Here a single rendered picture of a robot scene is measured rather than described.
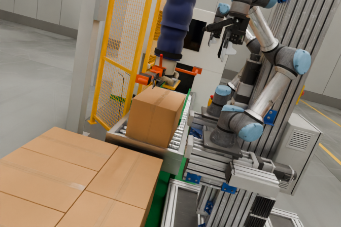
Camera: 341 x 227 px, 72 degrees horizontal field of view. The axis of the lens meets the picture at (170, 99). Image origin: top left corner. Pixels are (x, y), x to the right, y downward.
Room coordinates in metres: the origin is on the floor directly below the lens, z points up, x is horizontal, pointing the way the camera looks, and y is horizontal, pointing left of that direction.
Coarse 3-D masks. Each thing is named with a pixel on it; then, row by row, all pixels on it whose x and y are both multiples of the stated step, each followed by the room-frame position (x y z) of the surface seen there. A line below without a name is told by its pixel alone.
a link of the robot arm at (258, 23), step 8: (232, 0) 1.24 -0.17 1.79; (256, 8) 1.22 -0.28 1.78; (248, 16) 1.23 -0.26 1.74; (256, 16) 1.23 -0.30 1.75; (256, 24) 1.25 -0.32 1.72; (264, 24) 1.26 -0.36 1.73; (256, 32) 1.27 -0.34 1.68; (264, 32) 1.27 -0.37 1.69; (264, 40) 1.29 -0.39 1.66; (272, 40) 1.30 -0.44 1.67; (264, 48) 1.32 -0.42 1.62; (272, 48) 1.30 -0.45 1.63; (272, 56) 1.31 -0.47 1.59; (272, 64) 1.33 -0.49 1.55
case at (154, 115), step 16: (144, 96) 2.05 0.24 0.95; (160, 96) 2.18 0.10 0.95; (176, 96) 2.32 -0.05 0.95; (144, 112) 1.91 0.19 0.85; (160, 112) 1.89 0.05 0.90; (176, 112) 1.87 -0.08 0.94; (128, 128) 1.92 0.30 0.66; (144, 128) 1.90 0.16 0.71; (160, 128) 1.89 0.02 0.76; (176, 128) 2.39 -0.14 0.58; (160, 144) 1.88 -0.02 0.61
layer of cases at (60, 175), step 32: (0, 160) 1.26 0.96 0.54; (32, 160) 1.33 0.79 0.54; (64, 160) 1.42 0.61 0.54; (96, 160) 1.51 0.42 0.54; (128, 160) 1.62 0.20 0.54; (160, 160) 1.74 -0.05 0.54; (0, 192) 1.02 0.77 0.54; (32, 192) 1.07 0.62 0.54; (64, 192) 1.13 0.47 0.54; (96, 192) 1.20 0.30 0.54; (128, 192) 1.27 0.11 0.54; (0, 224) 0.84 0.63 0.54; (32, 224) 0.88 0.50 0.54; (64, 224) 0.93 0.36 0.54; (96, 224) 0.97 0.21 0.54; (128, 224) 1.02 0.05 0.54
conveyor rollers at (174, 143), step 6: (186, 96) 3.91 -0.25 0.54; (186, 108) 3.28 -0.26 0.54; (186, 114) 3.01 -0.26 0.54; (126, 126) 2.19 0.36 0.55; (180, 126) 2.56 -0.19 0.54; (120, 132) 2.06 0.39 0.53; (180, 132) 2.39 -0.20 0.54; (174, 138) 2.21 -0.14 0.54; (180, 138) 2.22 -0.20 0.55; (174, 144) 2.11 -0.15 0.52
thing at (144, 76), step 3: (141, 72) 1.39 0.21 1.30; (138, 75) 1.32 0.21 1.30; (141, 75) 1.32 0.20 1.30; (144, 75) 1.33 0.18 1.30; (147, 75) 1.35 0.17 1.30; (150, 75) 1.37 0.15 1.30; (138, 78) 1.32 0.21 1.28; (144, 78) 1.32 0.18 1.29; (147, 78) 1.32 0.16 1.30; (150, 78) 1.36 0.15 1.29; (135, 81) 1.32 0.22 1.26; (138, 81) 1.32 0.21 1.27; (150, 81) 1.38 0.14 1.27; (144, 84) 1.32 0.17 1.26; (147, 84) 1.32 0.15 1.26
